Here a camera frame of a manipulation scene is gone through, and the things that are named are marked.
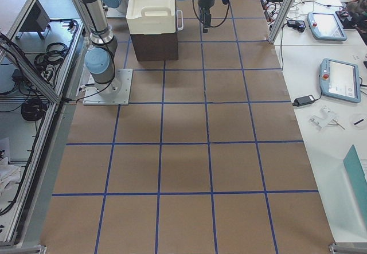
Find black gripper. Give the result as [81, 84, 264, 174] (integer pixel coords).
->
[198, 0, 215, 33]

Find dark brown drawer cabinet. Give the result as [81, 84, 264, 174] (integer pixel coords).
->
[131, 32, 178, 61]

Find white plastic tray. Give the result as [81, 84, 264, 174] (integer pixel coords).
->
[126, 0, 176, 34]

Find far teach pendant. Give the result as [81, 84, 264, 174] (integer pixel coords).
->
[307, 12, 348, 41]

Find teach pendant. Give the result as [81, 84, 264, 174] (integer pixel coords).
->
[319, 58, 361, 103]
[307, 12, 348, 41]

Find black power adapter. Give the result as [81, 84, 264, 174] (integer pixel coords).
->
[292, 95, 315, 107]

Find near teach pendant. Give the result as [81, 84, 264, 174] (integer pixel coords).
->
[319, 58, 361, 103]

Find teal panel board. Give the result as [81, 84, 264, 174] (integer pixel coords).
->
[343, 145, 366, 217]

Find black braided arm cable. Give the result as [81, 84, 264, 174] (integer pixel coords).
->
[192, 0, 232, 29]

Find aluminium frame post right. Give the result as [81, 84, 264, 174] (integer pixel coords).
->
[268, 0, 294, 44]

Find grey metal base plate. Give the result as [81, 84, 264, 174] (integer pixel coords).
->
[83, 69, 133, 105]

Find aluminium frame rail left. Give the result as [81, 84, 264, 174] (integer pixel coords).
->
[0, 0, 87, 246]

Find coiled black floor cables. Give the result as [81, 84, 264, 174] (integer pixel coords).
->
[20, 96, 48, 122]

